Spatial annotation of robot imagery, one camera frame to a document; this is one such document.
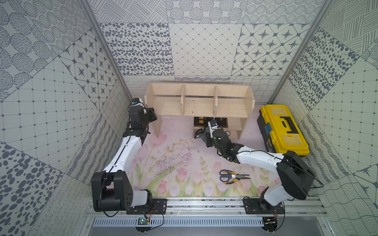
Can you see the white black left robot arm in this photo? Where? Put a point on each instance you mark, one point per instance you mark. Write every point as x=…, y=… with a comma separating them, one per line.
x=111, y=188

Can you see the blue yellow handled scissors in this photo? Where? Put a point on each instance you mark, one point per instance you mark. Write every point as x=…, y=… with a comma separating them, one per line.
x=229, y=177

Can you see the yellow and black toolbox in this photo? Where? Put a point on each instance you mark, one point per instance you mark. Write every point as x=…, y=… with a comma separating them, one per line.
x=280, y=131

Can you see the right black circuit board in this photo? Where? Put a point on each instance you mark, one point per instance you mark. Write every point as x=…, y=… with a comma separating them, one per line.
x=270, y=224

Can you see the black gold patterned book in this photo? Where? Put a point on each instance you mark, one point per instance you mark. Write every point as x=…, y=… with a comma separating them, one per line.
x=202, y=122

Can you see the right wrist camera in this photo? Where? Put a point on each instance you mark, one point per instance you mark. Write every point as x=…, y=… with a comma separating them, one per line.
x=213, y=125

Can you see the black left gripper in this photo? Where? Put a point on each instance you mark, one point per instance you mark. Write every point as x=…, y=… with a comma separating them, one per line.
x=150, y=115

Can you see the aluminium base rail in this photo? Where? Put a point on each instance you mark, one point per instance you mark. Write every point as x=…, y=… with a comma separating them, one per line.
x=210, y=212

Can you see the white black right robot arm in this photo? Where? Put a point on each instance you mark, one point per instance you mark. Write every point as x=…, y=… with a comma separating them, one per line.
x=296, y=177

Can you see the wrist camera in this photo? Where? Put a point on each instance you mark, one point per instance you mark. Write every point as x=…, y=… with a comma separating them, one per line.
x=137, y=102
x=213, y=125

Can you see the green grey microfibre cloth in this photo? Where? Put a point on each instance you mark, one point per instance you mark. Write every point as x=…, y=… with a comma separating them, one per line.
x=201, y=133

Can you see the left green circuit board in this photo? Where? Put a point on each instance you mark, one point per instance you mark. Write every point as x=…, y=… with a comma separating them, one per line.
x=143, y=222

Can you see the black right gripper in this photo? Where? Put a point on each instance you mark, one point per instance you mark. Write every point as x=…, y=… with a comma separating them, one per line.
x=208, y=139

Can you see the floral pink table mat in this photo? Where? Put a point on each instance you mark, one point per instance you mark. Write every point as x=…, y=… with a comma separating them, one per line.
x=175, y=164

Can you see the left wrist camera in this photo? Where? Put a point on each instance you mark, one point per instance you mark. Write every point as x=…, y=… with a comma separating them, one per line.
x=137, y=102

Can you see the light wooden bookshelf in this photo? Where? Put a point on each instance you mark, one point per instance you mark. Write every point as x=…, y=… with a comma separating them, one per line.
x=234, y=102

